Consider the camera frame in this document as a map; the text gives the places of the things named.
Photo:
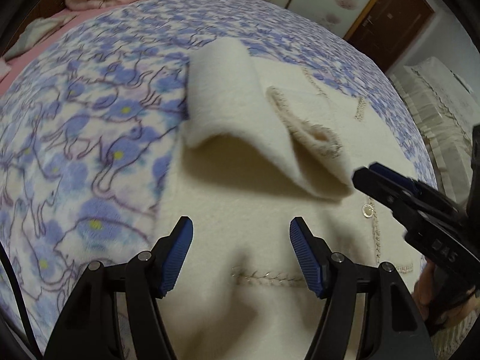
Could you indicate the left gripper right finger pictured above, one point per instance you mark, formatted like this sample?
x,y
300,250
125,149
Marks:
x,y
376,298

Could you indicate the cream fuzzy cardigan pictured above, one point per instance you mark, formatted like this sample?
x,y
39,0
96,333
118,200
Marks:
x,y
264,142

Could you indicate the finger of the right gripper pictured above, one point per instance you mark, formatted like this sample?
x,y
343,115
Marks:
x,y
397,200
395,185

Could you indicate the blue cat print blanket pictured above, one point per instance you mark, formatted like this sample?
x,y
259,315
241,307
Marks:
x,y
89,128

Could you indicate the beige lace covered furniture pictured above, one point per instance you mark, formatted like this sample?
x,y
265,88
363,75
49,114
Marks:
x,y
444,109

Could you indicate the person right hand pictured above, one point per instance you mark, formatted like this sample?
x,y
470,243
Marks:
x,y
423,295

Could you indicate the dark wooden door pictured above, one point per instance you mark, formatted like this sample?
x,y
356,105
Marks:
x,y
386,28

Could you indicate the grey crumpled cloth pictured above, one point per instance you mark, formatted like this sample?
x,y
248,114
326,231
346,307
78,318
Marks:
x,y
33,33

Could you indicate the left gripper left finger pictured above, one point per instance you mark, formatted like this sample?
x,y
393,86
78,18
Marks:
x,y
113,306

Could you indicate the pink bed sheet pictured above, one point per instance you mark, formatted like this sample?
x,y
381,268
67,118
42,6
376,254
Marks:
x,y
7,67

